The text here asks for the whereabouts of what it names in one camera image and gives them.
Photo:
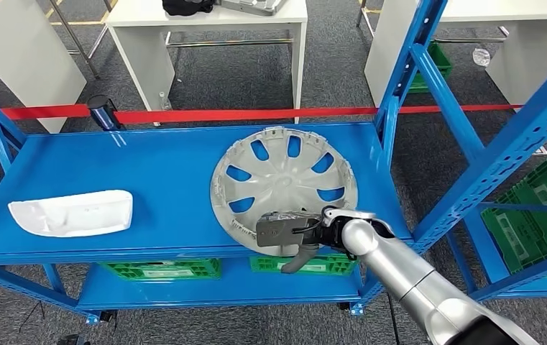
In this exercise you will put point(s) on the chrome tube frame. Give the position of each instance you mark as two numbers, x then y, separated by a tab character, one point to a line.
74	38

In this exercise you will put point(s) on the grey plastic wheel cover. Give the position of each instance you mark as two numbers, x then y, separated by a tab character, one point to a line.
278	181

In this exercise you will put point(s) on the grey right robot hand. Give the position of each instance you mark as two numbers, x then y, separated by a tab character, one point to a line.
287	228

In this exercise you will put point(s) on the metal floor socket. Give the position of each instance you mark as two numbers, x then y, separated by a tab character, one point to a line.
541	150

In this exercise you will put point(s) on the silver metal case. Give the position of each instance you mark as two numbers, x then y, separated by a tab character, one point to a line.
254	5

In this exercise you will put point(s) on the black barrier post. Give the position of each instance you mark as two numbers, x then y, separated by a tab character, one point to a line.
104	114

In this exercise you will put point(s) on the black bag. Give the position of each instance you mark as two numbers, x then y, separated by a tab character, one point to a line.
187	7

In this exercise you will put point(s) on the clear plastic bottle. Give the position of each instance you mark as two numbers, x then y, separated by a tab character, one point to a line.
164	101

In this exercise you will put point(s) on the white table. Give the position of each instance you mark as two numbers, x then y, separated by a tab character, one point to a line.
25	57
387	57
144	57

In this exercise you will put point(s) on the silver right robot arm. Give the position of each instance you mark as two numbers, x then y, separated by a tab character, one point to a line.
397	266

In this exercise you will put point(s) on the red barrier belt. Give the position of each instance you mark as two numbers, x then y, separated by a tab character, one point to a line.
254	114
40	112

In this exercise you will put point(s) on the white plastic mirror cover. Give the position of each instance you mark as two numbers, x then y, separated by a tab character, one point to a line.
78	214

